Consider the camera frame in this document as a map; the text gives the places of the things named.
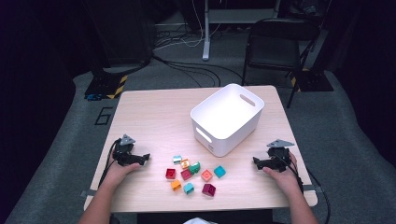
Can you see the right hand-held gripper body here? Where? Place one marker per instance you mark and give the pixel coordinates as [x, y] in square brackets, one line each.
[278, 157]

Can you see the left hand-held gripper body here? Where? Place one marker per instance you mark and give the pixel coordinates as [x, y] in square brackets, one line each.
[124, 154]

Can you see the bright red toy block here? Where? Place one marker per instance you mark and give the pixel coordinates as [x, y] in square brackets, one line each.
[170, 173]

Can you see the orange toy block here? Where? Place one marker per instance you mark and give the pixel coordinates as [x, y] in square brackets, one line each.
[176, 185]
[185, 163]

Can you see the teal toy block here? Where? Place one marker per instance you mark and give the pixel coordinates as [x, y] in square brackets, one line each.
[177, 159]
[219, 171]
[188, 188]

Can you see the dark red toy block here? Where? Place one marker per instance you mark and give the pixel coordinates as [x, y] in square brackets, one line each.
[186, 174]

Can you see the coral toy block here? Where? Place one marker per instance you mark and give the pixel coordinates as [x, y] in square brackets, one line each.
[206, 175]

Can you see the magenta toy block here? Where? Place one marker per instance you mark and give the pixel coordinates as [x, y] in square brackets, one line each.
[208, 189]

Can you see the white plastic bin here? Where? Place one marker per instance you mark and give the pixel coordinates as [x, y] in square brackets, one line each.
[227, 112]

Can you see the person's left hand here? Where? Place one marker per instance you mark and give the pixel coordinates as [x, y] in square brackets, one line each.
[115, 174]

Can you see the person's right hand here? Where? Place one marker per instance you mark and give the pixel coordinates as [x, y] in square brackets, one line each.
[286, 180]

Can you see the grey table clamp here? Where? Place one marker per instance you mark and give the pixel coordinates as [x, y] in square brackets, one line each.
[308, 187]
[87, 193]

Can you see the person's black garment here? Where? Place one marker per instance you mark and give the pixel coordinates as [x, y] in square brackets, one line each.
[162, 218]

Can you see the small blue object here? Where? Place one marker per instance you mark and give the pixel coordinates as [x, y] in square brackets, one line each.
[93, 97]

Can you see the black stand base striped tape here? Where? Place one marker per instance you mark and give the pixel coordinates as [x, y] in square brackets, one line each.
[102, 85]
[314, 82]

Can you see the person's white garment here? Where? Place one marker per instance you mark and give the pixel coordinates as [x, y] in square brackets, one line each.
[197, 221]

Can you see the black folding chair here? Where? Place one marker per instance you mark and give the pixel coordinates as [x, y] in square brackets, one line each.
[274, 46]

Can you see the large black panel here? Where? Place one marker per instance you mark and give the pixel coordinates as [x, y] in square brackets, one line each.
[124, 31]

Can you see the white desk frame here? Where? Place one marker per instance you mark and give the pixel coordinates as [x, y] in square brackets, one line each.
[206, 37]

